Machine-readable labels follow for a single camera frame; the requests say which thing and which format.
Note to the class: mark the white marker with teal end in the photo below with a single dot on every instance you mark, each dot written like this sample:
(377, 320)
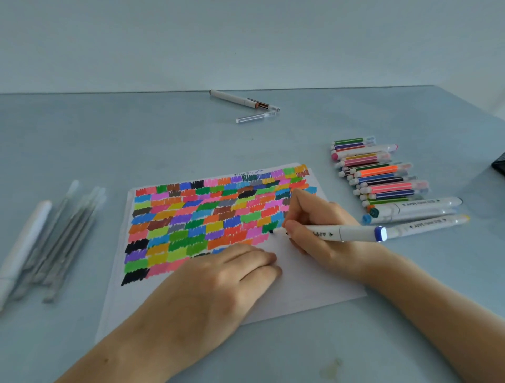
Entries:
(418, 206)

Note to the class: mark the white marker with light-blue end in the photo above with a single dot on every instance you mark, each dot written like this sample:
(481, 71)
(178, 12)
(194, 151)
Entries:
(410, 216)

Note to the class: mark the bunch of clear grey pens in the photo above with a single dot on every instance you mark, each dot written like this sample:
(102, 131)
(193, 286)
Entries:
(63, 240)

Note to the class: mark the clear pen cap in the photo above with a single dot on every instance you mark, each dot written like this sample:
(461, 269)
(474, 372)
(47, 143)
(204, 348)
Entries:
(256, 117)

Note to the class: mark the thick white pen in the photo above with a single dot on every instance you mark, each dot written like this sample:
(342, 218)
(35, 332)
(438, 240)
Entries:
(21, 248)

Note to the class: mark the person's right forearm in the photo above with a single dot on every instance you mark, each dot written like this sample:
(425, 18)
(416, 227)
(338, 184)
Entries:
(438, 315)

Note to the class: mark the white paper with colour swatches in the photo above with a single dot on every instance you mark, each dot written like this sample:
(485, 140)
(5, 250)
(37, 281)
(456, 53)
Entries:
(300, 276)

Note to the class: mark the person's left hand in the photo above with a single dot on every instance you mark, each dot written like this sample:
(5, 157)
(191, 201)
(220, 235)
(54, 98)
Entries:
(205, 296)

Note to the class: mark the person's left middle finger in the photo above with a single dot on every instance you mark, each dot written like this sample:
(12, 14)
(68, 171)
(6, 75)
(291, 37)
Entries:
(252, 260)

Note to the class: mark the person's left forearm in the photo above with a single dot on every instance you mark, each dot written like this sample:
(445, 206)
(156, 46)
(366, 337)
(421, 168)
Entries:
(118, 351)

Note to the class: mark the white marker with blue end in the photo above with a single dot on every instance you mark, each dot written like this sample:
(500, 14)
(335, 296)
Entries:
(355, 232)

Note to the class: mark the clear pen with brown core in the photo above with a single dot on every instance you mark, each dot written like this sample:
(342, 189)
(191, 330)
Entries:
(265, 105)

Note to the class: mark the black object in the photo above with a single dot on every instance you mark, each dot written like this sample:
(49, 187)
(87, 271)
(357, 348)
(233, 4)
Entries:
(500, 163)

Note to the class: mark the person's right hand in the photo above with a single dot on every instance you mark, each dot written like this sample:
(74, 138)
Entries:
(339, 252)

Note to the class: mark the person's right thumb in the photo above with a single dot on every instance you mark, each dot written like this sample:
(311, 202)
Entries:
(296, 229)

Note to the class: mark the row of coloured striped markers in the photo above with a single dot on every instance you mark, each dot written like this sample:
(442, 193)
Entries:
(374, 173)

